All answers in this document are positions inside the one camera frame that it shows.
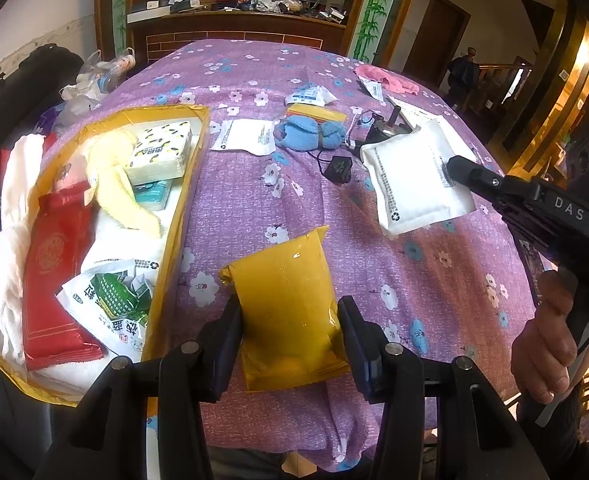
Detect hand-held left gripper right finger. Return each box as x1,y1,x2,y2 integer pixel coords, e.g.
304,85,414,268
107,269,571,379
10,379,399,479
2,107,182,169
338,295,550,480

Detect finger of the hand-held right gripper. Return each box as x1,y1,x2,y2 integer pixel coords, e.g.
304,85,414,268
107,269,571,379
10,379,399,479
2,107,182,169
494,201,575,307
445,155,543,208

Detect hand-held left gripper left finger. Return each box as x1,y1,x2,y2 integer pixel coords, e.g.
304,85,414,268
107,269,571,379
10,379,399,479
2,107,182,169
34,293,246,480

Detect white puffy packet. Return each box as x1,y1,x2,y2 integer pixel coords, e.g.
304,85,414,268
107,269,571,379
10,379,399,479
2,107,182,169
361,120,477,236

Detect gold foil packet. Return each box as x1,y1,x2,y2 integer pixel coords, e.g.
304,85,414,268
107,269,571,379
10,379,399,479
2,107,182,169
218,226,350,392

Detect gold cardboard box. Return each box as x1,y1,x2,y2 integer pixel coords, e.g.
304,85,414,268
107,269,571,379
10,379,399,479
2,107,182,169
0,105,211,408

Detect white green printed plastic bag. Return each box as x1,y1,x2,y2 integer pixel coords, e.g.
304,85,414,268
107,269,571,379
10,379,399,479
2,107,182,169
57,257,158,363

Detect teal cartoon tissue pack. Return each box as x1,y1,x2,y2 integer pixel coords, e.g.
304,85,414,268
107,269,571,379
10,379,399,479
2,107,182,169
132,180,175,211

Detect yellow towel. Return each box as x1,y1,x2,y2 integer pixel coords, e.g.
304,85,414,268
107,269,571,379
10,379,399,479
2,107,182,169
85,129,162,238

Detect red packet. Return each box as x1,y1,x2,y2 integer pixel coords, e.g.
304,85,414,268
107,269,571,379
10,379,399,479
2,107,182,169
22,182,106,372

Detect lemon print tissue pack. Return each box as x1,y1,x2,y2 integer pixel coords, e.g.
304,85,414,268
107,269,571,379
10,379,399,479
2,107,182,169
124,121,194,186

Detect white towel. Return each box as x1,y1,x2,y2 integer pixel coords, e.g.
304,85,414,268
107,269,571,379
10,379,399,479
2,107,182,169
0,134,45,361

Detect person's right forearm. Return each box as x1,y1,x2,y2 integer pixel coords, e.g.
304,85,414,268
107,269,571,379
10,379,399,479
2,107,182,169
517,394,589,480

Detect person's right hand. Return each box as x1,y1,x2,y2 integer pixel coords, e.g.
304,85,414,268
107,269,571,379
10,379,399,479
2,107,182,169
511,269,583,407

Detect white paper sheets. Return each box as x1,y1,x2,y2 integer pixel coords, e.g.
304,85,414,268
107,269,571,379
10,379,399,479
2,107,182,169
387,95,455,131

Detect pink cloth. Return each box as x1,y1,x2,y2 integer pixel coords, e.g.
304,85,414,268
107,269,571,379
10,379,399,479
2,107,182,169
354,63,421,95

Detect black power adapter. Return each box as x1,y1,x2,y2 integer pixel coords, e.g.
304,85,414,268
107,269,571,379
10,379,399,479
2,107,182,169
323,156,356,183

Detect brown wooden door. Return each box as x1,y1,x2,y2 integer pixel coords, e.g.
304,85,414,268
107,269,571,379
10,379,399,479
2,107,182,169
404,0,471,88

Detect purple floral bed sheet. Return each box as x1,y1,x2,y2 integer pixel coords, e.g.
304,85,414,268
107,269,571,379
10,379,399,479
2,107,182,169
49,39,550,473

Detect yellow flat packet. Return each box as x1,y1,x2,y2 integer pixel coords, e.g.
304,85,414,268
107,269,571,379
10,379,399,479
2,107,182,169
287,104,347,123

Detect blue towel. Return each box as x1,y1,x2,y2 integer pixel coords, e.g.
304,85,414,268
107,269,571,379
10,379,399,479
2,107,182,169
273,116,346,152

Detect white blue small packet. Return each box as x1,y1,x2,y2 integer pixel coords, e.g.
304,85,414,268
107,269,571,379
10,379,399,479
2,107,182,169
285,84,339,107

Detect bamboo painted panel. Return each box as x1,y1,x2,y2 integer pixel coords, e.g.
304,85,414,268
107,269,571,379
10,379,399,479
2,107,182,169
351,0,407,63

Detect white flat packet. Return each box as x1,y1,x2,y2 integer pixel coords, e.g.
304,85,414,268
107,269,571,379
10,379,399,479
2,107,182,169
210,119,278,156

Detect clear plastic bag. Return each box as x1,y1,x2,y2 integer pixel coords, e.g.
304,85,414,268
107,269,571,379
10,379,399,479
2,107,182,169
59,47,138,116

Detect black long bag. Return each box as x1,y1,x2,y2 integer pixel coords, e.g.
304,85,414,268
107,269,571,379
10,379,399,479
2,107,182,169
0,45,86,161

